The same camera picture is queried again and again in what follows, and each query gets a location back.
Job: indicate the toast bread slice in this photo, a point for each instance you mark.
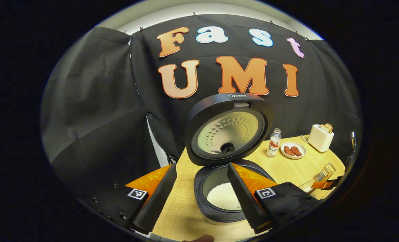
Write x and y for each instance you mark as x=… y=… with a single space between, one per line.
x=324 y=128
x=329 y=126

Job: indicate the white toaster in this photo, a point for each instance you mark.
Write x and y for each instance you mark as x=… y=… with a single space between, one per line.
x=319 y=139

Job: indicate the white rice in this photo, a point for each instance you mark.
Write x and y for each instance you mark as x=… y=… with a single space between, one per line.
x=221 y=198

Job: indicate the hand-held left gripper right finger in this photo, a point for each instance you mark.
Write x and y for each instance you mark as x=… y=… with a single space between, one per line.
x=246 y=205

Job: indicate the clear drink bottle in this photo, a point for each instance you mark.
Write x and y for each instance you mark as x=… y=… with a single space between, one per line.
x=273 y=144

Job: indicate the white round plate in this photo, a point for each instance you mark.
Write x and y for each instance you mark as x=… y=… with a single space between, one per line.
x=303 y=149

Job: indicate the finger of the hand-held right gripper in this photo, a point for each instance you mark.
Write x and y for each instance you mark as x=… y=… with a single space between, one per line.
x=320 y=185

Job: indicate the red meat piece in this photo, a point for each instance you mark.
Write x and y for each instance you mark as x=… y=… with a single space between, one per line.
x=288 y=151
x=296 y=151

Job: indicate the silver metal bar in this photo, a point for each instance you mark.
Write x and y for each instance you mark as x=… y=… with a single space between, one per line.
x=354 y=140

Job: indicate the black rice cooker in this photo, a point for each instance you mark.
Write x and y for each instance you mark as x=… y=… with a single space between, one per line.
x=226 y=131

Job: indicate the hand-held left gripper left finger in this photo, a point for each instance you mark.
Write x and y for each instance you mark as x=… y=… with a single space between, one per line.
x=159 y=201

